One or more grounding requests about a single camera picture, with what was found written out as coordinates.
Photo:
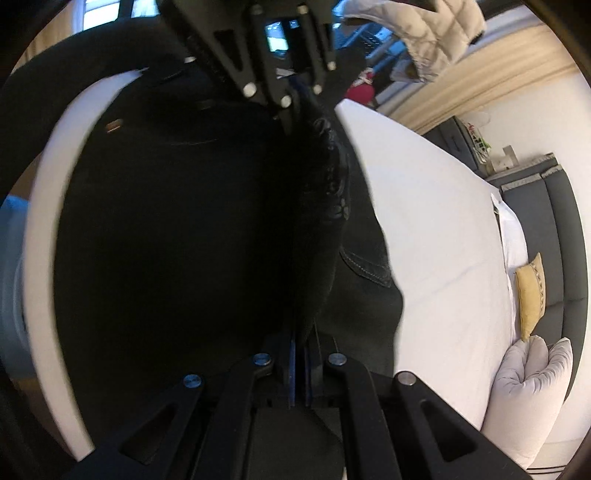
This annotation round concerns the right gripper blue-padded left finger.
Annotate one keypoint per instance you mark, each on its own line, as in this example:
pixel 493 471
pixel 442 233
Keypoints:
pixel 274 369

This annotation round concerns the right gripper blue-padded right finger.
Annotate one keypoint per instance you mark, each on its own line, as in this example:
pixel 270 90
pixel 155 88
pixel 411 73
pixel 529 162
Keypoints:
pixel 322 363

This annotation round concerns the black pants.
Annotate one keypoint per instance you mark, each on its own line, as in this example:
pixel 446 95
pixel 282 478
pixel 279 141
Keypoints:
pixel 197 229

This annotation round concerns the red and white slipper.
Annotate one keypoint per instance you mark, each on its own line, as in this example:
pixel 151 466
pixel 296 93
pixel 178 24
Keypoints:
pixel 362 90

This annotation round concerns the white bed mattress sheet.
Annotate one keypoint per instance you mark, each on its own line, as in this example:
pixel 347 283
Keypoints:
pixel 441 233

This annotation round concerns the beige puffer jacket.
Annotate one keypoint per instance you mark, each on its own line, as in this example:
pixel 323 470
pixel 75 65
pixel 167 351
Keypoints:
pixel 436 34

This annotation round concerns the folded grey-white duvet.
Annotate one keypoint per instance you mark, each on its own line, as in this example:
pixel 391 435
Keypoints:
pixel 527 395

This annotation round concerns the yellow decorative cushion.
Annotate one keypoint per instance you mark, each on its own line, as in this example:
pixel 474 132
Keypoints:
pixel 532 295

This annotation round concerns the dark grey nightstand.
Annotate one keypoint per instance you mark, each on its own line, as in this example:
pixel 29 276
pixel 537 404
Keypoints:
pixel 453 137

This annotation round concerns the white pillow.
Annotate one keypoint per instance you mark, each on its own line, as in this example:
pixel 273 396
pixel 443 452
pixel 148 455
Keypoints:
pixel 514 244

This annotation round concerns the beige curtain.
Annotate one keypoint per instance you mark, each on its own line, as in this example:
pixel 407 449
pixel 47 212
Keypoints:
pixel 529 57

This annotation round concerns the dark grey upholstered headboard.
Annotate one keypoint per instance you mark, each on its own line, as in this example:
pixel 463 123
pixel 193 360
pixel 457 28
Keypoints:
pixel 541 195

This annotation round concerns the wall socket panel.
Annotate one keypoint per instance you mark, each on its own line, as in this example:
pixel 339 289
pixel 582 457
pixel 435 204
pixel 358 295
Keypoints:
pixel 507 161

